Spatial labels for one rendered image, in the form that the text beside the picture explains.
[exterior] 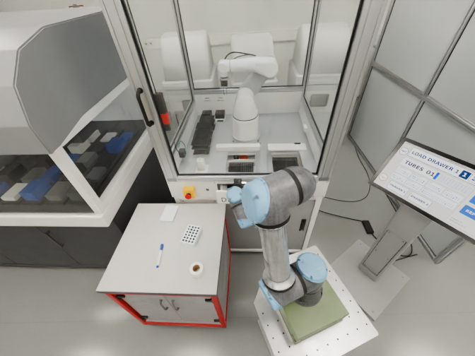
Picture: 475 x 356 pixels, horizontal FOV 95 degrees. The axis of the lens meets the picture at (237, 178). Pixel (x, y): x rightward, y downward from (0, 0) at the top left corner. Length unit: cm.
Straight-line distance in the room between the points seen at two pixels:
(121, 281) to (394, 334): 183
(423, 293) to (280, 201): 195
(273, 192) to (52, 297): 228
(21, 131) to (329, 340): 153
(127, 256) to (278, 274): 92
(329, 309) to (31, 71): 155
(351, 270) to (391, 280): 30
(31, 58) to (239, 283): 187
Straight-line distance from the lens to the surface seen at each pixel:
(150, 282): 133
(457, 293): 257
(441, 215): 146
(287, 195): 60
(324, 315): 112
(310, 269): 92
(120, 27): 111
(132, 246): 149
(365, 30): 109
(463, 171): 149
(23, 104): 121
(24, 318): 266
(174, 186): 150
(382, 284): 225
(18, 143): 132
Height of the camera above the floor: 190
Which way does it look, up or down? 43 degrees down
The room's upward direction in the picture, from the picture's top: 4 degrees counter-clockwise
